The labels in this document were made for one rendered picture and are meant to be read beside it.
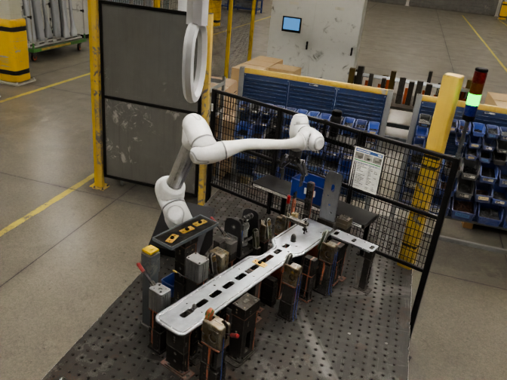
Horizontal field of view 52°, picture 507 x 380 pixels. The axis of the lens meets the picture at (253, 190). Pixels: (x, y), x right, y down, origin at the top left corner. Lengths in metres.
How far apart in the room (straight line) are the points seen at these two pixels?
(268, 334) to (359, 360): 0.49
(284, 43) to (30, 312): 6.95
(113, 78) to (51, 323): 2.56
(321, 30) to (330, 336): 7.28
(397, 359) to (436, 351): 1.32
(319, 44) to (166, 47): 4.89
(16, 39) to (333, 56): 5.50
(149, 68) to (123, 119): 0.64
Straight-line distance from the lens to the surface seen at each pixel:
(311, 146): 2.82
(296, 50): 9.70
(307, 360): 2.76
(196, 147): 2.79
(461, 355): 4.27
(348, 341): 2.93
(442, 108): 3.27
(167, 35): 5.12
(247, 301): 2.52
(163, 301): 2.51
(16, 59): 10.17
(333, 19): 9.52
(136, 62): 5.32
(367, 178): 3.51
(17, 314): 4.23
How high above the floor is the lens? 2.54
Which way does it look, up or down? 25 degrees down
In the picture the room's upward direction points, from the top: 6 degrees clockwise
